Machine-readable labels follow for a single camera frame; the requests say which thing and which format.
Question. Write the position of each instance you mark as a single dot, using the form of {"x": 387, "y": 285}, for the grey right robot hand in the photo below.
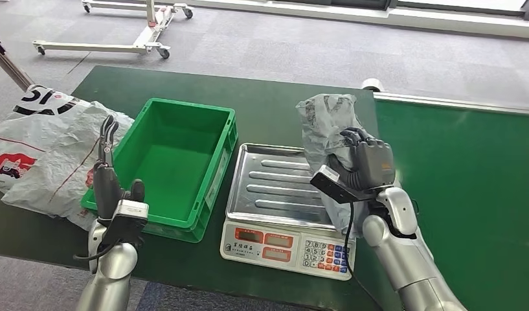
{"x": 373, "y": 163}

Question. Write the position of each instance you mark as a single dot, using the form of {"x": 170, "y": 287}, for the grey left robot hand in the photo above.
{"x": 106, "y": 193}

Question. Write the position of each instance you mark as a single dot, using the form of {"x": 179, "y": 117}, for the grey plastic mailer package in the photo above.
{"x": 324, "y": 124}

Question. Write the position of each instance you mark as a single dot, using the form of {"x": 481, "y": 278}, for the white conveyor end roller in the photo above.
{"x": 372, "y": 84}

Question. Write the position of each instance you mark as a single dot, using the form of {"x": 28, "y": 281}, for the green plastic crate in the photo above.
{"x": 170, "y": 171}

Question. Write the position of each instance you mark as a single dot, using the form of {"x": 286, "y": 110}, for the large white printed mailer bag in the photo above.
{"x": 45, "y": 141}

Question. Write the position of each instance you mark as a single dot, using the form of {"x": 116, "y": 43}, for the white scale with steel tray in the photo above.
{"x": 268, "y": 184}

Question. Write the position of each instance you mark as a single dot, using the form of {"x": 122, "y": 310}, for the dark metal pole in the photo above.
{"x": 11, "y": 66}

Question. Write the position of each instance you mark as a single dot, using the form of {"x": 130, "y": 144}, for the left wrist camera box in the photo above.
{"x": 133, "y": 210}

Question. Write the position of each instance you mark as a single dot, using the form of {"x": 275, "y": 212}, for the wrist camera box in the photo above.
{"x": 133, "y": 210}
{"x": 333, "y": 189}

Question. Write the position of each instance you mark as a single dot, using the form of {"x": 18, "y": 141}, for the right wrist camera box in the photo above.
{"x": 333, "y": 189}

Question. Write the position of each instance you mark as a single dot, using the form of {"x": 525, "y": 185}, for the silver conveyor side rail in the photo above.
{"x": 461, "y": 103}

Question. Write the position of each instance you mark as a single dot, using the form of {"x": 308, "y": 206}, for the white wheeled metal frame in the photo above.
{"x": 146, "y": 43}

